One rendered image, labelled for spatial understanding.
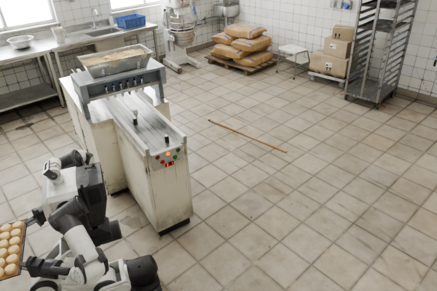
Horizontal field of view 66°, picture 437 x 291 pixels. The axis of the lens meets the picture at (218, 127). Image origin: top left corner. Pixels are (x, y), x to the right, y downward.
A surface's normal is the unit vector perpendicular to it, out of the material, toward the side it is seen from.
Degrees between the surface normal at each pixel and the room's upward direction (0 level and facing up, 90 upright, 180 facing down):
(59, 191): 0
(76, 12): 90
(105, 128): 90
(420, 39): 90
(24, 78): 90
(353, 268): 0
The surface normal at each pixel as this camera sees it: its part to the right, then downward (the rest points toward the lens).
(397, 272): -0.04, -0.87
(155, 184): 0.55, 0.40
